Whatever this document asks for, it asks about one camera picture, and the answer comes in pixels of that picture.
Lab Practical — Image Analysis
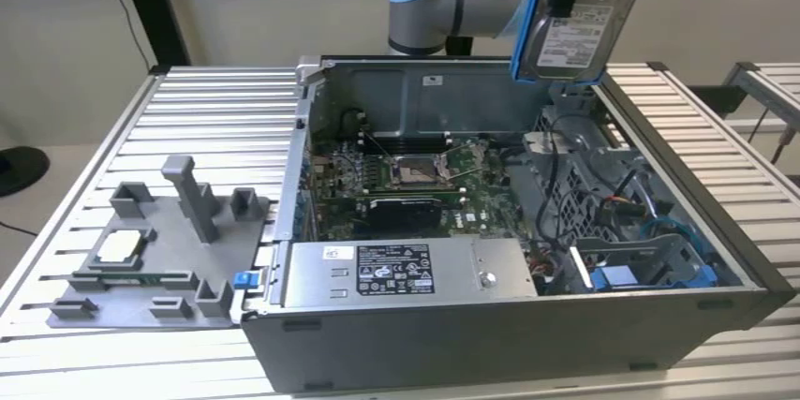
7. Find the hard disk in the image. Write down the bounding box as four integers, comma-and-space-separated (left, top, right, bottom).
508, 0, 665, 86

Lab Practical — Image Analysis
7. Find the grey disk bay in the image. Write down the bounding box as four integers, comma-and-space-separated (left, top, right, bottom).
504, 83, 746, 296

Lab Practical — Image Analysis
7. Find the aluminium side table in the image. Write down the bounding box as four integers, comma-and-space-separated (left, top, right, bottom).
722, 61, 800, 135

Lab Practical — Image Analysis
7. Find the metal socket cover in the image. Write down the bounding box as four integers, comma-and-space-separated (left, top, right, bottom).
442, 143, 488, 174

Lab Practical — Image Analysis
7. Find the black RAM slot bank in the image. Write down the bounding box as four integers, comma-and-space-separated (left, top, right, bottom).
357, 130, 456, 156

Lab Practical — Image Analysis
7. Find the thin locking lever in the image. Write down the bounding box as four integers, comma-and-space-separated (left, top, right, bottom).
364, 132, 393, 157

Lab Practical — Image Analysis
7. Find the CPU socket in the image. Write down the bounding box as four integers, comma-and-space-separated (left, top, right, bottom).
389, 154, 449, 186

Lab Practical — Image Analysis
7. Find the green motherboard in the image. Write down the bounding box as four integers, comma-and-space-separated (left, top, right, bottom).
305, 135, 532, 240

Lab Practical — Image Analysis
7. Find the black graphics card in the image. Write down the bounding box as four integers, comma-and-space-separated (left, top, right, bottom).
364, 198, 446, 235

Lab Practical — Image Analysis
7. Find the blue carrier in bay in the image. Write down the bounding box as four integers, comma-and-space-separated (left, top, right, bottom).
589, 265, 717, 289

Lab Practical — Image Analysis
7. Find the silver power supply unit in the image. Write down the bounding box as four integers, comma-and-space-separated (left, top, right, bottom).
280, 238, 540, 310

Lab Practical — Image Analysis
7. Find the open grey PC case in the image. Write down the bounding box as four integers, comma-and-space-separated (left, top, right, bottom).
240, 53, 798, 394

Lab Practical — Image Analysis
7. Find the blue case latch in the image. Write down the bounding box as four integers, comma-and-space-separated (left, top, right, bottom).
229, 269, 261, 289

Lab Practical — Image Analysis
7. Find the grey parts rack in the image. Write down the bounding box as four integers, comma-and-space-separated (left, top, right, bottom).
46, 154, 273, 329

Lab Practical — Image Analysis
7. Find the silver CPU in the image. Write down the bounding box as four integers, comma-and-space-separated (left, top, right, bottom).
98, 231, 148, 263

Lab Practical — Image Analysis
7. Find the green RAM stick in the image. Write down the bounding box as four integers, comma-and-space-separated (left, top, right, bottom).
70, 270, 190, 286

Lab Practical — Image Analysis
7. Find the black round stand foot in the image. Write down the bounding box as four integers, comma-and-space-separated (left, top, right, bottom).
0, 145, 50, 198

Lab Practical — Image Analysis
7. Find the black wire in case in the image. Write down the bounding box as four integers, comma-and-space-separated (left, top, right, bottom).
533, 111, 602, 251

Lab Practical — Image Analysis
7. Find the wire bundle with black plug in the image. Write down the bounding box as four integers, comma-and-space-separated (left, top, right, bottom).
598, 191, 649, 229

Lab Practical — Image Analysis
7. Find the blue wire in case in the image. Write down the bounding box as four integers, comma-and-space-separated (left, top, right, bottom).
641, 215, 721, 275

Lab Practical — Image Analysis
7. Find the black upright post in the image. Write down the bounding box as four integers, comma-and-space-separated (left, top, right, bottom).
113, 0, 190, 67

